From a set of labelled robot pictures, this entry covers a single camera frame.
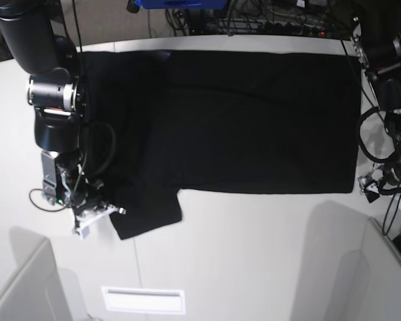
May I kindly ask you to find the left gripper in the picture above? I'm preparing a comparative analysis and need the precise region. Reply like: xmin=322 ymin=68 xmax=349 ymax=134
xmin=358 ymin=113 xmax=401 ymax=203

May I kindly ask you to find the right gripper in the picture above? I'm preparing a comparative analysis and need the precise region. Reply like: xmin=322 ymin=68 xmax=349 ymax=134
xmin=41 ymin=150 xmax=126 ymax=231

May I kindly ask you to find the black T-shirt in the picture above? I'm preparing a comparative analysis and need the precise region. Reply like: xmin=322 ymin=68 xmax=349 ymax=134
xmin=84 ymin=50 xmax=361 ymax=240

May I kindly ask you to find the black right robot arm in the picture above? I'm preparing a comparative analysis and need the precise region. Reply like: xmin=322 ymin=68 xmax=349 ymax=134
xmin=0 ymin=1 xmax=124 ymax=237

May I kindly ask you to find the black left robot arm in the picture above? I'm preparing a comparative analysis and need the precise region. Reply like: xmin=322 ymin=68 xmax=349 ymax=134
xmin=351 ymin=16 xmax=401 ymax=203

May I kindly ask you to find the left grey divider panel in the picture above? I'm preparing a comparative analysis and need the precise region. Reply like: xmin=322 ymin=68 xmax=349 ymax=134
xmin=0 ymin=238 xmax=73 ymax=320

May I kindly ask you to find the grey divider panel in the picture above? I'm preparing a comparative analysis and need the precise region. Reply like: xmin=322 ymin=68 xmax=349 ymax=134
xmin=0 ymin=238 xmax=73 ymax=320
xmin=338 ymin=219 xmax=401 ymax=320

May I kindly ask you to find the right grey divider panel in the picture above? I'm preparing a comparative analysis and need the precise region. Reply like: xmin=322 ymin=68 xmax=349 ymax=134
xmin=338 ymin=219 xmax=401 ymax=320

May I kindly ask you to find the blue box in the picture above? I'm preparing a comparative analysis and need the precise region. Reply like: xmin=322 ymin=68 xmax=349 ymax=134
xmin=135 ymin=0 xmax=227 ymax=9

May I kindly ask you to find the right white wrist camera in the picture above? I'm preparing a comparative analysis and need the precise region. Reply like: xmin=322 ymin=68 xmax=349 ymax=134
xmin=72 ymin=214 xmax=96 ymax=240

